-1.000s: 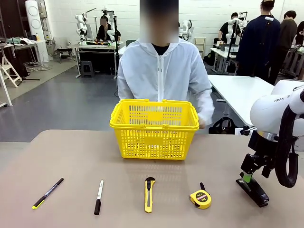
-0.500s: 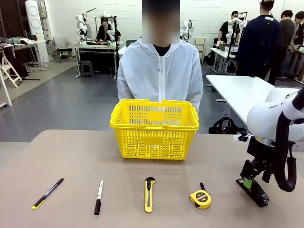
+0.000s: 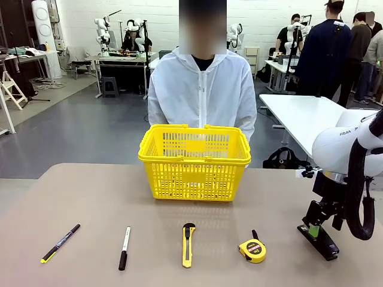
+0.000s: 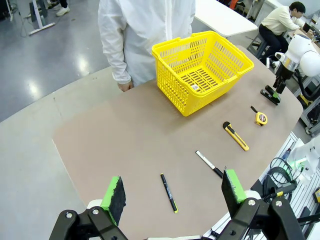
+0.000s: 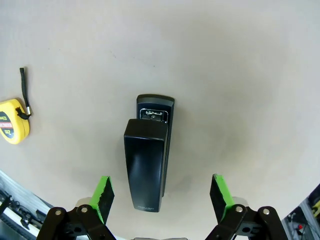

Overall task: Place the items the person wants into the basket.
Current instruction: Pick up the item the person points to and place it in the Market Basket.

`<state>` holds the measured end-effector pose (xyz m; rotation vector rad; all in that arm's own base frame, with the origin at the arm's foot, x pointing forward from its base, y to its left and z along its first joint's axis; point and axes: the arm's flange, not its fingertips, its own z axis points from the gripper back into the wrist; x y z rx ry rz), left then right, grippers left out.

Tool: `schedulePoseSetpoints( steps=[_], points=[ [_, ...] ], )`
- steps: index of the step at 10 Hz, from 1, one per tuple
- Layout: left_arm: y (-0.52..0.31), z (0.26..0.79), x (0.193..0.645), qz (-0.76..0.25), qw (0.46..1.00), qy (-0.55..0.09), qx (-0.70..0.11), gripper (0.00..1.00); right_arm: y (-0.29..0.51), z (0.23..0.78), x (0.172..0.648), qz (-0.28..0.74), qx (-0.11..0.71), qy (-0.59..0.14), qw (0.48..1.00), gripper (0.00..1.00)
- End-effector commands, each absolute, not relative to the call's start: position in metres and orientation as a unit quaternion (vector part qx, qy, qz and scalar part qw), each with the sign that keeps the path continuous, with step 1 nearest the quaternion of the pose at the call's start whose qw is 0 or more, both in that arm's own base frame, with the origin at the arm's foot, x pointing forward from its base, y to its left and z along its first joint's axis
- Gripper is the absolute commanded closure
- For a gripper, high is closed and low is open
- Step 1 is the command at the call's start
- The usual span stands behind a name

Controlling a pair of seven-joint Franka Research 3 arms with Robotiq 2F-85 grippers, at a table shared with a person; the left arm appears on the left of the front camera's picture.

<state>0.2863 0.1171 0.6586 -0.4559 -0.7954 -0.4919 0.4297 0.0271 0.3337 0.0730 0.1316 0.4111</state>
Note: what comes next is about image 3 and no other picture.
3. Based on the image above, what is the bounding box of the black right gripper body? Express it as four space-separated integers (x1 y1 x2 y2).
312 172 349 213

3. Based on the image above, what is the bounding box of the black stapler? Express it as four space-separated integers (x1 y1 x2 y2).
297 224 341 262

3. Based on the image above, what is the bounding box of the black yellow-tipped highlighter pen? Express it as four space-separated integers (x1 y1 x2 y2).
40 223 81 264

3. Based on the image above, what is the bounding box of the person's left forearm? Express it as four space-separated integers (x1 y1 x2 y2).
239 116 257 141

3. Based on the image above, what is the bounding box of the yellow plastic shopping basket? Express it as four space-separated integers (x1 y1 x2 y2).
138 124 251 202

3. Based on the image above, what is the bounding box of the person in grey top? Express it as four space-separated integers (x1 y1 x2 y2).
366 11 383 102

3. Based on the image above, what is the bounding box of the person in white jacket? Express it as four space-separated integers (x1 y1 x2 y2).
147 0 257 141

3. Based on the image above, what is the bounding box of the black bag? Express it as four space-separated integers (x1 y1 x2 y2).
262 146 312 170

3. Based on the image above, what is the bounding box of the yellow tape measure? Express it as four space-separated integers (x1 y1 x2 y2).
238 229 267 264

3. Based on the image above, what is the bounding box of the large white table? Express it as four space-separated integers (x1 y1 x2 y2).
259 93 379 156

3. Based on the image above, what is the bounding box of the yellow utility knife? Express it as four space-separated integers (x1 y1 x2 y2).
181 222 197 268

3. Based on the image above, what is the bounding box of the small white work table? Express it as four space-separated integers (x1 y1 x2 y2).
263 58 300 93

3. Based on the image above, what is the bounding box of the black tripod pole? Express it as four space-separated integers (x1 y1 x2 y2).
285 26 300 93

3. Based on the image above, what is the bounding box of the man in navy jacket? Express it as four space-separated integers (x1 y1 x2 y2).
294 0 354 107

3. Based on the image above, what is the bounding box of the man in brown sweater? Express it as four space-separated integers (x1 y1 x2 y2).
348 11 373 104

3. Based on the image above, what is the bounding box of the white drawer cabinet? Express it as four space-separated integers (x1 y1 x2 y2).
244 47 260 75

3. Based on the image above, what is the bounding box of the seated man in black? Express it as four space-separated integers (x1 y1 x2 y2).
275 13 312 56

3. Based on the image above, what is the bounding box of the white black marker pen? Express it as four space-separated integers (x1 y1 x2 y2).
118 225 132 271

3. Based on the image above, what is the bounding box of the grey plastic stool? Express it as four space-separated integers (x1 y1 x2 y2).
101 77 120 99

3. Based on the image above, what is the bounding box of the white background desk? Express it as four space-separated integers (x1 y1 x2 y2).
85 52 158 99

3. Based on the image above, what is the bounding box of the white robot holding stick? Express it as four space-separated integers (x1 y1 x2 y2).
95 10 123 57

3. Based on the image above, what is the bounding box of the white tower air conditioner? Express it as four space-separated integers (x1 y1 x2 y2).
31 0 62 79

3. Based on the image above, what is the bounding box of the cluttered grey side table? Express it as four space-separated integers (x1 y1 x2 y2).
0 46 59 84

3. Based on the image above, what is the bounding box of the white wooden step ladder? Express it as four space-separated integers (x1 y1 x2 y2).
0 71 28 111

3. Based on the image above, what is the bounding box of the black corrugated cable hose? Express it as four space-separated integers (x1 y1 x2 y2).
344 112 383 242

